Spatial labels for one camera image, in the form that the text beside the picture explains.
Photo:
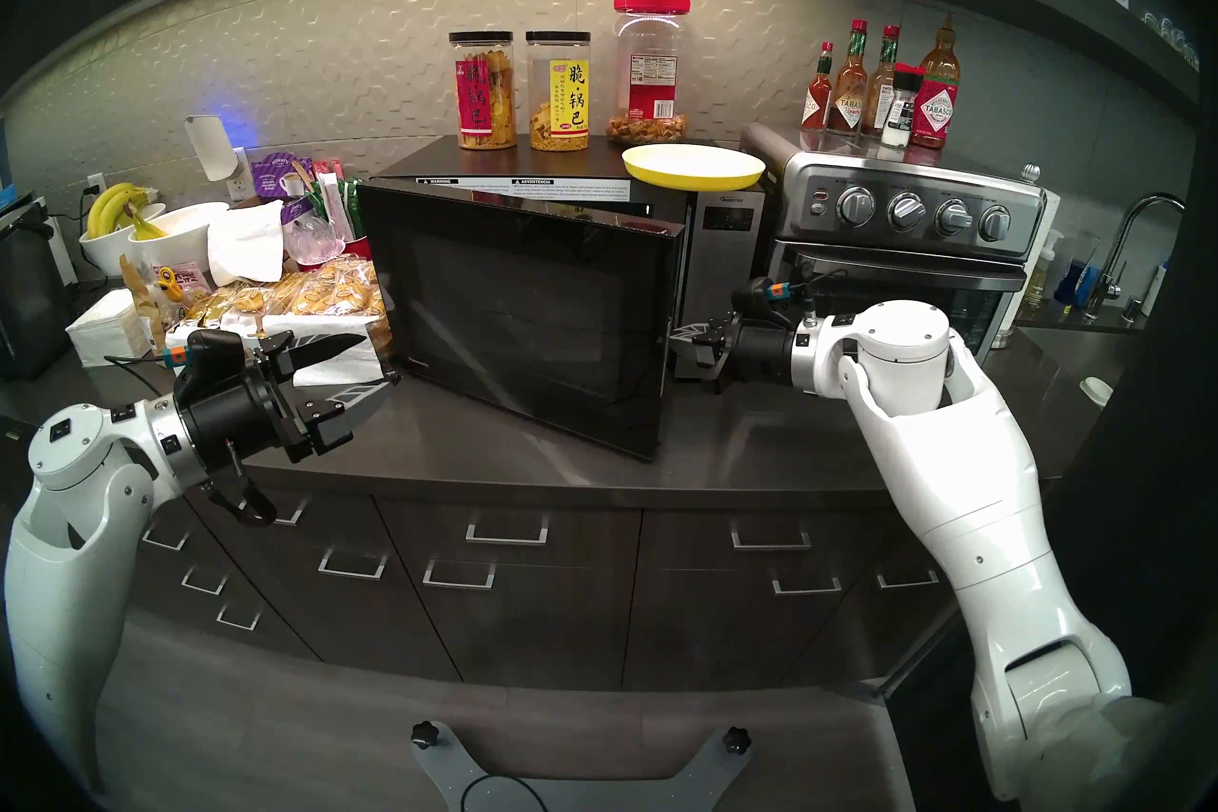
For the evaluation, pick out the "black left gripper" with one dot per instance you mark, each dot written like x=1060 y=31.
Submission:
x=238 y=425

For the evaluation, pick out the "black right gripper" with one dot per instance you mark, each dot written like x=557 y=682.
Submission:
x=761 y=353

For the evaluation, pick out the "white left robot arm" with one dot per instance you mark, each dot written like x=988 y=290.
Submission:
x=67 y=553

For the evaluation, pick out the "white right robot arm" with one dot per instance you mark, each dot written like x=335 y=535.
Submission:
x=971 y=487

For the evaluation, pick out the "black silver microwave oven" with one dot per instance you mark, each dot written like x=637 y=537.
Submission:
x=728 y=268

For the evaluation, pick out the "yellow plate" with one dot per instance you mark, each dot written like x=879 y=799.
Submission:
x=695 y=165

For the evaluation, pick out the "white box of packaged cakes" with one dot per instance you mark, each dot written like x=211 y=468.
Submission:
x=324 y=296

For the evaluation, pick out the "small red cup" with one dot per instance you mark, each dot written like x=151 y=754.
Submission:
x=358 y=249

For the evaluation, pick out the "green stick packets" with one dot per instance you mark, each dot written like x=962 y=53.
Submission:
x=353 y=211

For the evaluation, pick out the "white stick packets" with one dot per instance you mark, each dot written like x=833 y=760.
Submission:
x=333 y=206

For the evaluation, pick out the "pink snack bag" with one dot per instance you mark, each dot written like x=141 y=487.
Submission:
x=181 y=282

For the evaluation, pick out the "brown paper packet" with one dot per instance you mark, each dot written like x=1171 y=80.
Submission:
x=143 y=306

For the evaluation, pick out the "large white bowl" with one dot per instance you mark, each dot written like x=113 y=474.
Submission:
x=186 y=234

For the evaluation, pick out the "silver toaster oven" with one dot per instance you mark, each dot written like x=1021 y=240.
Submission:
x=885 y=249

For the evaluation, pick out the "purple snack packet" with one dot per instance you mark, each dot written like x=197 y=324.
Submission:
x=276 y=175

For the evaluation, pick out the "white napkin stack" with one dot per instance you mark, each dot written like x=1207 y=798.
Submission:
x=105 y=330

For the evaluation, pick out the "small white bowl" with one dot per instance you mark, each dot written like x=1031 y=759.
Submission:
x=100 y=254

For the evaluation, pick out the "small red Tabasco bottle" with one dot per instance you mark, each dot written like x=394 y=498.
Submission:
x=816 y=106

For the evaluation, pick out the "large clear jar red lid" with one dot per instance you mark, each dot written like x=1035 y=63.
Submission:
x=649 y=78

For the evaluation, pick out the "yellow banana bunch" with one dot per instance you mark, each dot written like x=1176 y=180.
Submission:
x=109 y=206

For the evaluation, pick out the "snack jar yellow label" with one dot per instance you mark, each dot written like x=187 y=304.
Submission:
x=561 y=97

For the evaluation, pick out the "tall Tabasco sauce bottle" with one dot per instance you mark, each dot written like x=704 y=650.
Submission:
x=850 y=101

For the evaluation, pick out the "pepper shaker red cap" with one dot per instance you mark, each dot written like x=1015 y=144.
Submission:
x=899 y=116

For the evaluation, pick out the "dark lower drawer cabinet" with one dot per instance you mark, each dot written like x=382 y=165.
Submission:
x=571 y=629

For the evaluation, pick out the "slim green-neck sauce bottle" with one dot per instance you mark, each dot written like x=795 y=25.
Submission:
x=880 y=92

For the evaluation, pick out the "snack jar red label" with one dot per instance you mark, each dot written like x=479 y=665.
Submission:
x=481 y=97

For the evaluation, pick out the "large Tabasco bottle diamond label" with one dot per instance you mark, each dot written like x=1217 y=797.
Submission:
x=935 y=106

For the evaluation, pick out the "clear soap bottle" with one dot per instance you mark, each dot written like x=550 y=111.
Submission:
x=1039 y=282

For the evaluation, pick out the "black base knob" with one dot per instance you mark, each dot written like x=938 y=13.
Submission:
x=423 y=734
x=735 y=739

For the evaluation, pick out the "small white round lid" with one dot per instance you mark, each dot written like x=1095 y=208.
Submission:
x=1096 y=390

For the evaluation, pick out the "chrome sink faucet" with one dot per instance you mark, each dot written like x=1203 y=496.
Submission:
x=1102 y=296

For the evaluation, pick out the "white plastic bottle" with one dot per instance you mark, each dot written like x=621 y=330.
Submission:
x=1153 y=292

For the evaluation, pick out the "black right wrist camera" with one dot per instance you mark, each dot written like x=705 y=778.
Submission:
x=756 y=301

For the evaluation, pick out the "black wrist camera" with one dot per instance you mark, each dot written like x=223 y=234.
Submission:
x=756 y=301
x=214 y=363

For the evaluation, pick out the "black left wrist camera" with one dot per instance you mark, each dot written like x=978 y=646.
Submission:
x=214 y=363

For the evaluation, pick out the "white plug-in wall device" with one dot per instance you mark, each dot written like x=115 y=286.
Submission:
x=207 y=149

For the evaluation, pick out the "white wall outlet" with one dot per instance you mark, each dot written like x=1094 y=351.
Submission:
x=95 y=182

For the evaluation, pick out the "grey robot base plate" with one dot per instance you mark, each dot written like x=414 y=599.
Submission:
x=447 y=772

